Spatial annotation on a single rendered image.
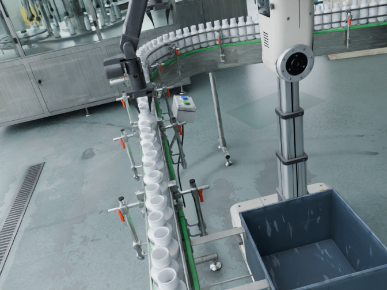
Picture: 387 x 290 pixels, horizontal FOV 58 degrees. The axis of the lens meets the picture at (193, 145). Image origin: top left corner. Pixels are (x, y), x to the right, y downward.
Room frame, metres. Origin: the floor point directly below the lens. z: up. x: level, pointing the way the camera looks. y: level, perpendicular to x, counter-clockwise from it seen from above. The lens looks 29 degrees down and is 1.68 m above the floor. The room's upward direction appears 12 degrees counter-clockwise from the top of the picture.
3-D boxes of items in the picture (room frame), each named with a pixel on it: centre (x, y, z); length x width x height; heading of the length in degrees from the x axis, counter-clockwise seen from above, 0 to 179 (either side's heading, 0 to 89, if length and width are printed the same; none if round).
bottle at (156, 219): (0.63, 0.12, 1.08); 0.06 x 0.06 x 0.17
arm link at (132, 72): (1.22, 0.15, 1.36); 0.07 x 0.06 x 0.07; 94
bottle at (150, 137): (1.04, 0.14, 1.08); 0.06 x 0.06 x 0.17
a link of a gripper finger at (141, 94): (1.22, 0.15, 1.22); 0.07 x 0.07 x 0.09; 4
